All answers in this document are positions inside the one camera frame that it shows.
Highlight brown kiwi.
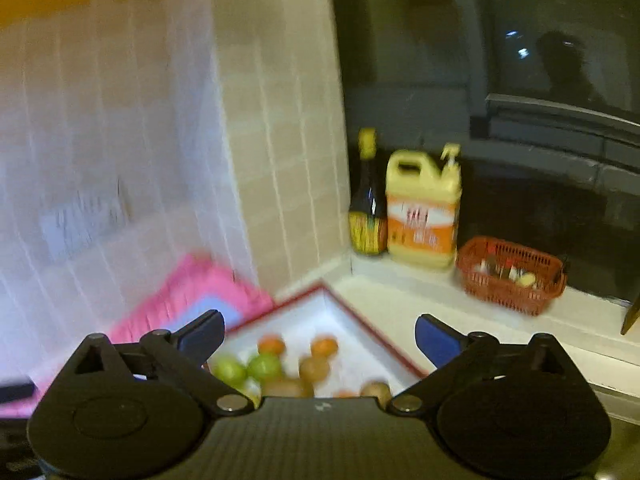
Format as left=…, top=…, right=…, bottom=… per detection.
left=299, top=356, right=331, bottom=382
left=262, top=379, right=315, bottom=399

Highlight small green apple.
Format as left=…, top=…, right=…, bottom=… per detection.
left=247, top=353, right=285, bottom=382

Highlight red box white inside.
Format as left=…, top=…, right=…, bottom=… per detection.
left=222, top=281, right=431, bottom=400

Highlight red plastic basket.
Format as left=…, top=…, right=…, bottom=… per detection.
left=456, top=236, right=569, bottom=317

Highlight striped tan pepino melon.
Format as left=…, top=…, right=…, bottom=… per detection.
left=361, top=381, right=393, bottom=407

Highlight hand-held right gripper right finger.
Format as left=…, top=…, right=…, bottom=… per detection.
left=389, top=313, right=577, bottom=416

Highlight white wall socket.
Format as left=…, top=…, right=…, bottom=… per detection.
left=39, top=195, right=132, bottom=263

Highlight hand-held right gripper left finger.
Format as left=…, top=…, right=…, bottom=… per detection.
left=65, top=309, right=256, bottom=415

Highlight dark soy sauce bottle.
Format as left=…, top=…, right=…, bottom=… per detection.
left=348, top=128, right=390, bottom=257

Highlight large green apple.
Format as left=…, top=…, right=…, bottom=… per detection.
left=212, top=356, right=249, bottom=389

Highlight blue quilted mat pink frill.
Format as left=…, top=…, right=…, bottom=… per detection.
left=0, top=252, right=275, bottom=421

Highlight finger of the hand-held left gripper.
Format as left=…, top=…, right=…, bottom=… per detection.
left=0, top=381, right=38, bottom=405

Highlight small items in basket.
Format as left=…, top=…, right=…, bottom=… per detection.
left=475, top=255, right=538, bottom=288

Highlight large orange mandarin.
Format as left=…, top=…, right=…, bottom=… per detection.
left=257, top=336, right=287, bottom=358

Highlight yellow detergent jug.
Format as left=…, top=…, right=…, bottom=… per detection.
left=385, top=143, right=463, bottom=270

